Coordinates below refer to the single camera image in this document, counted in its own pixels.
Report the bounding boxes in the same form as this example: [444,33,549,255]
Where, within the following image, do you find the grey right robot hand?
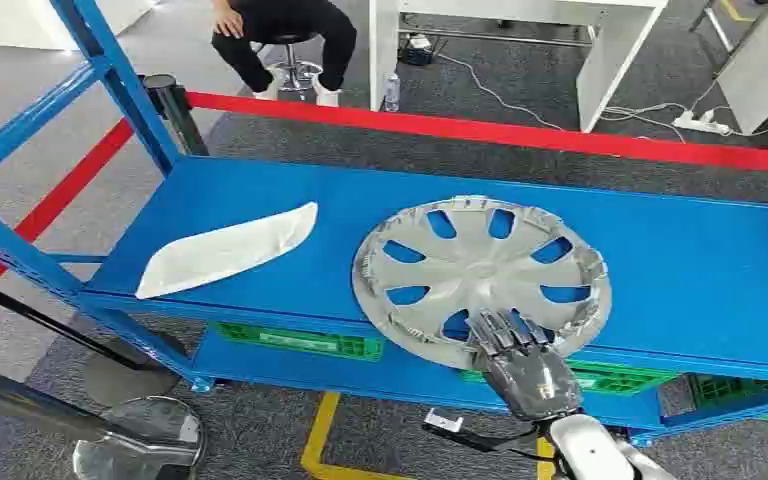
[466,307,585,423]

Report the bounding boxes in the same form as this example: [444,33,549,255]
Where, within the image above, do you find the silver plastic hubcap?
[351,195,613,372]

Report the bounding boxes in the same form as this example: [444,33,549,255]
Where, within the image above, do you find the blue metal shelf rack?
[0,0,768,452]

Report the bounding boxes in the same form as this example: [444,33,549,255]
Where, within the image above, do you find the red barrier belt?
[185,91,768,177]
[0,119,135,319]

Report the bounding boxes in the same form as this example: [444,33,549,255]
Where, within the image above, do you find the white power strip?
[672,109,733,138]

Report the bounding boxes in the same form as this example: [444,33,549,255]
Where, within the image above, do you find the clear water bottle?
[383,71,403,114]

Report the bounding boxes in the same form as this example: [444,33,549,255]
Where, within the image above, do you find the white desk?
[368,0,670,134]

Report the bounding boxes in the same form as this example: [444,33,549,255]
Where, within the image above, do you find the white curved car part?
[134,201,320,301]

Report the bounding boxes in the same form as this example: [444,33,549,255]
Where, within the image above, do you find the black box with white label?
[398,33,437,68]

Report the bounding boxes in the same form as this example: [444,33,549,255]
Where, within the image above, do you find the chrome stool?
[254,31,324,94]

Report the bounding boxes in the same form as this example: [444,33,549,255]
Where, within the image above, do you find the chrome stanchion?
[0,357,208,480]

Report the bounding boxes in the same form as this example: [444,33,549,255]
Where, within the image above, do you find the person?
[210,0,359,109]

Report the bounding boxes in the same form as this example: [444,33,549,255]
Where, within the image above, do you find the black stanchion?
[0,270,191,407]

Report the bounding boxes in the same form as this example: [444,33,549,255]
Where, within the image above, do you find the white platform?
[0,0,160,53]

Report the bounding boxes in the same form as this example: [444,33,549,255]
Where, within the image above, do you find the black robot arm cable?
[421,421,558,463]

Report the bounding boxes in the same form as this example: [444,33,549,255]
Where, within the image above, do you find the white cable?
[599,79,768,142]
[435,52,565,132]

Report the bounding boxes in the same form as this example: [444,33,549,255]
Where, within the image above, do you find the grey metal frame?
[688,0,756,56]

